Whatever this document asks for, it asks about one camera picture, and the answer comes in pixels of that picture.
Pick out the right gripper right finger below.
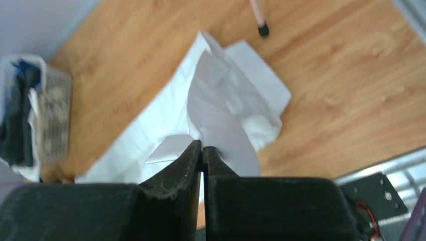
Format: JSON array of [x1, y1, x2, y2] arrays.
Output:
[[202, 147, 360, 240]]

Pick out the dark striped shirt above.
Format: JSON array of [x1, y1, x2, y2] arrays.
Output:
[[1, 69, 40, 167]]

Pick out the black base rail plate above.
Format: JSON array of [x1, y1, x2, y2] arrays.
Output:
[[340, 173, 409, 240]]

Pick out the white long sleeve shirt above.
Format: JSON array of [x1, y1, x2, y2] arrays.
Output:
[[75, 31, 292, 184]]

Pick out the blue shirt in basket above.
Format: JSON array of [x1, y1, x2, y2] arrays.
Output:
[[12, 59, 42, 92]]

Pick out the white plastic laundry basket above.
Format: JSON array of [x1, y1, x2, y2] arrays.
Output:
[[1, 54, 73, 168]]

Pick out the white cloth in basket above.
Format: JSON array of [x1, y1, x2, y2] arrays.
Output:
[[11, 88, 43, 183]]

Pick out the pink music stand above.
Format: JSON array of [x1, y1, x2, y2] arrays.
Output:
[[249, 0, 270, 38]]

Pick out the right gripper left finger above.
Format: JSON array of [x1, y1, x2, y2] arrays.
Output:
[[1, 140, 202, 240]]

